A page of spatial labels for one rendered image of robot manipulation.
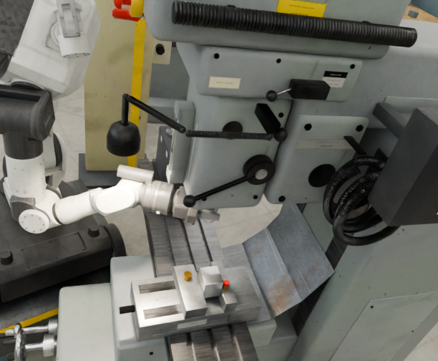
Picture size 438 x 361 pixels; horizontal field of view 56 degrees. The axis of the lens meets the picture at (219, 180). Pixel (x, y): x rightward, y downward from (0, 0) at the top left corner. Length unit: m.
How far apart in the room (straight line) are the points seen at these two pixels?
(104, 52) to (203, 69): 1.98
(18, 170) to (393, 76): 0.91
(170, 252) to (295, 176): 0.59
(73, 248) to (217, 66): 1.28
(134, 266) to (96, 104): 1.63
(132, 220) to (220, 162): 1.97
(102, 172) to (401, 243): 2.40
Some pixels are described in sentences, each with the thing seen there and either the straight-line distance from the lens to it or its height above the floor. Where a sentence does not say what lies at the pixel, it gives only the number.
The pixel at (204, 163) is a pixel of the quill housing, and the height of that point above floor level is 1.46.
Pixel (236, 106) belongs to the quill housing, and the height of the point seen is 1.61.
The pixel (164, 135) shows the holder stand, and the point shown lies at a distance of 1.58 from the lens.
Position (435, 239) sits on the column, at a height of 1.30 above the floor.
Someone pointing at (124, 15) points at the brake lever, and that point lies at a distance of 0.93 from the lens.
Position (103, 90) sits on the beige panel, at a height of 0.69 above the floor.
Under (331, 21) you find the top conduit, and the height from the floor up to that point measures 1.80.
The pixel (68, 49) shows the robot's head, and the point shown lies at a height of 1.59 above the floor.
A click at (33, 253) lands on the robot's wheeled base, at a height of 0.59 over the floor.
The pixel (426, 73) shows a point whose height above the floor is 1.71.
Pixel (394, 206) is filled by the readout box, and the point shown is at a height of 1.56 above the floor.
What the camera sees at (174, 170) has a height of 1.38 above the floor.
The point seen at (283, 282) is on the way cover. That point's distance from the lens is 1.39.
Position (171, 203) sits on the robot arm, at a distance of 1.11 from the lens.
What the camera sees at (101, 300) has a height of 0.75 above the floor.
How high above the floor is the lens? 1.98
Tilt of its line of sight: 37 degrees down
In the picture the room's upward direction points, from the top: 13 degrees clockwise
